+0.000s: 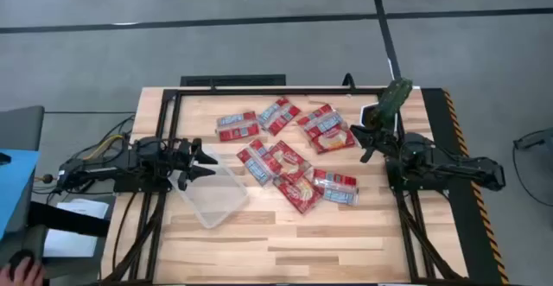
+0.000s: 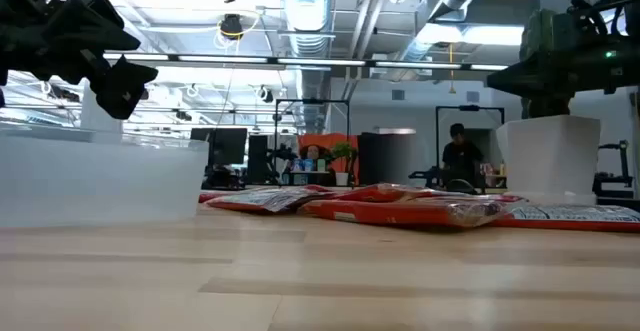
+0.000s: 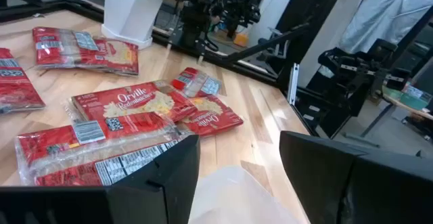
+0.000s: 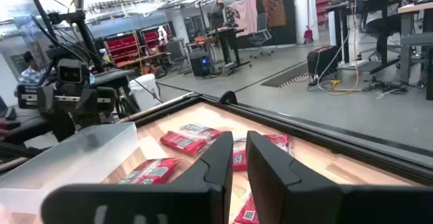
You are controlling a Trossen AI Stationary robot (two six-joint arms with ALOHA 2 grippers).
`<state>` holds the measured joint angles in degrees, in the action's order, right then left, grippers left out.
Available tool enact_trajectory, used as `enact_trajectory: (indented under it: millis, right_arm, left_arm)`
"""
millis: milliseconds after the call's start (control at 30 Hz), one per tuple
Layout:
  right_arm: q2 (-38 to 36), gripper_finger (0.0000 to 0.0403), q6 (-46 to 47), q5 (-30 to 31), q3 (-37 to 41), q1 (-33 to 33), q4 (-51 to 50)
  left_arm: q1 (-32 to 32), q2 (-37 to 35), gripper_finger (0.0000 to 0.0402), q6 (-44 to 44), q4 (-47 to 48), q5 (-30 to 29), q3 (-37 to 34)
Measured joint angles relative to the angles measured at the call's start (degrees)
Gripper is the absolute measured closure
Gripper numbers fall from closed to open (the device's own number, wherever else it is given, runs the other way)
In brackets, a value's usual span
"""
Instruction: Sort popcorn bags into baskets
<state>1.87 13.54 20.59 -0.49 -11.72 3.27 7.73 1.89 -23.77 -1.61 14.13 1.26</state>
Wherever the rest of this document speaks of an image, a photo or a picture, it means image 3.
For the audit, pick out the black background robot rig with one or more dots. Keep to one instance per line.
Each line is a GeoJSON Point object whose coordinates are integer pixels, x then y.
{"type": "Point", "coordinates": [199, 11]}

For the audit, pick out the translucent plastic bin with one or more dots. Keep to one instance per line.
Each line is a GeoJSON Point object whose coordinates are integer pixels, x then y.
{"type": "Point", "coordinates": [233, 200]}

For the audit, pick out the white planter pot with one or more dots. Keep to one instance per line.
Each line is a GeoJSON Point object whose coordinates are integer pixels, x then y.
{"type": "Point", "coordinates": [130, 14]}

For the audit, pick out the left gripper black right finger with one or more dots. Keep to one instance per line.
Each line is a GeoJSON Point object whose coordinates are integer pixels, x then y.
{"type": "Point", "coordinates": [355, 190]}

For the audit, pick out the small red popcorn bag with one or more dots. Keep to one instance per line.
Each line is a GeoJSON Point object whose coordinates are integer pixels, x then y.
{"type": "Point", "coordinates": [193, 82]}

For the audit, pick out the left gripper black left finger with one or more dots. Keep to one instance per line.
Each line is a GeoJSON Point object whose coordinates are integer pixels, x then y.
{"type": "Point", "coordinates": [101, 207]}

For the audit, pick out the grey cloth cover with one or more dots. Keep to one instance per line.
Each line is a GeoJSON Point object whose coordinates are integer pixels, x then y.
{"type": "Point", "coordinates": [382, 21]}

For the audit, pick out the silver aluminium extrusion post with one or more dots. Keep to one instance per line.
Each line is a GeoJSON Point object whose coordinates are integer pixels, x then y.
{"type": "Point", "coordinates": [293, 83]}

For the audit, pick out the black diagonal frame strut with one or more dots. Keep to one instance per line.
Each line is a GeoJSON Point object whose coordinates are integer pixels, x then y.
{"type": "Point", "coordinates": [270, 43]}

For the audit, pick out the background wooden table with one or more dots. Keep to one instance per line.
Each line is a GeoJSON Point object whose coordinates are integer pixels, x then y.
{"type": "Point", "coordinates": [411, 105]}

